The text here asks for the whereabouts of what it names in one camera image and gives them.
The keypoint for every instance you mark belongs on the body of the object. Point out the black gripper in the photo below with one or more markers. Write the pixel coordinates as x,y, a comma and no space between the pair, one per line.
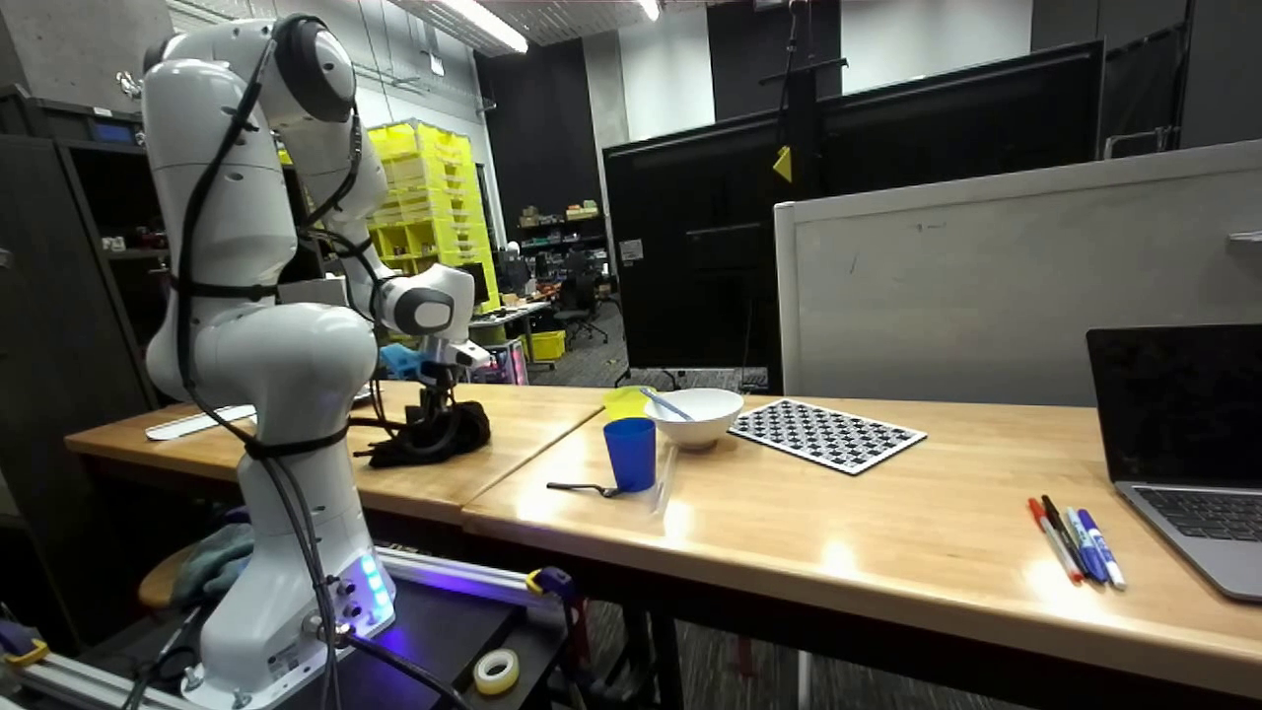
440,381

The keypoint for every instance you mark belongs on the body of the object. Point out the black towel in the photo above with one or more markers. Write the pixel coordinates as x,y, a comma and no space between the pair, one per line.
436,435

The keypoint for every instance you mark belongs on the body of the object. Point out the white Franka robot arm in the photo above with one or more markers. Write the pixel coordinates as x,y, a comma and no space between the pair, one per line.
282,367

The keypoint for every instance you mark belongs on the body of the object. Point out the yellow bin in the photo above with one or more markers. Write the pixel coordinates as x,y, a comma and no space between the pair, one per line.
548,345

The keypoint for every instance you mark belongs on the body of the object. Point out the black utensil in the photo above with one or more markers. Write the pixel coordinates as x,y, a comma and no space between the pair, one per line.
578,488

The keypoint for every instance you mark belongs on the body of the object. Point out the yellow shelving unit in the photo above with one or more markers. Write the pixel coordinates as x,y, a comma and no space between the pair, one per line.
425,199

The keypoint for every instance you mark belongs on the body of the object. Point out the yellow plastic bowl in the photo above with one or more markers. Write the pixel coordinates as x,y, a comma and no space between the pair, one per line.
629,404

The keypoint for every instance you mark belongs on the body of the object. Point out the blue plastic cup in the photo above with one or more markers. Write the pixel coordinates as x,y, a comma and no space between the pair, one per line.
631,458

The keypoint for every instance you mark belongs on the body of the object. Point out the white bowl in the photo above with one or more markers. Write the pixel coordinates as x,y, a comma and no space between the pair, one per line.
704,421

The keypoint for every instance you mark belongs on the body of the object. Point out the teal cloth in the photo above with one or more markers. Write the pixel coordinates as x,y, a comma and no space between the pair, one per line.
219,562

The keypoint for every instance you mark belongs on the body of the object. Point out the large black screen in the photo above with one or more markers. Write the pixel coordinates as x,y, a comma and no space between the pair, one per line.
695,250

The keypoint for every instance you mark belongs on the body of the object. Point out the white tape roll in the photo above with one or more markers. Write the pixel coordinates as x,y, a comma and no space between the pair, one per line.
493,673

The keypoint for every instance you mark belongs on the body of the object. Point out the ceiling light strip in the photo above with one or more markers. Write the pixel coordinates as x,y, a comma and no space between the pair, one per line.
482,25

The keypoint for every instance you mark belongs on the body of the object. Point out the small checkerboard sheet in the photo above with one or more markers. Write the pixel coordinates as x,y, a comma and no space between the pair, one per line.
830,435

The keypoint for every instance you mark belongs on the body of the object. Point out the white partition board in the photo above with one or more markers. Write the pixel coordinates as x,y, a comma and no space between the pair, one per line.
997,289

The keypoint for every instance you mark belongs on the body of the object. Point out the red pen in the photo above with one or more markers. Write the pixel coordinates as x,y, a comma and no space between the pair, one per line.
1051,537

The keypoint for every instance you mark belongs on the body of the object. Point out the black pen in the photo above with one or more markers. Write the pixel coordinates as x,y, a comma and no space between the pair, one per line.
1064,537

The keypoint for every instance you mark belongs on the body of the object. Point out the blue marker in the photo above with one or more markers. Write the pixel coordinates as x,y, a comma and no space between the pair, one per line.
1106,555
1088,555

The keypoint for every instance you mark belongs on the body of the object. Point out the grey laptop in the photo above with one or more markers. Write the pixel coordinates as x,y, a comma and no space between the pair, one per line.
1184,435

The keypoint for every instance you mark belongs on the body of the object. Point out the aluminium rail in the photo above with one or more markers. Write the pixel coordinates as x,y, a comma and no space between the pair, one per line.
78,680
460,569

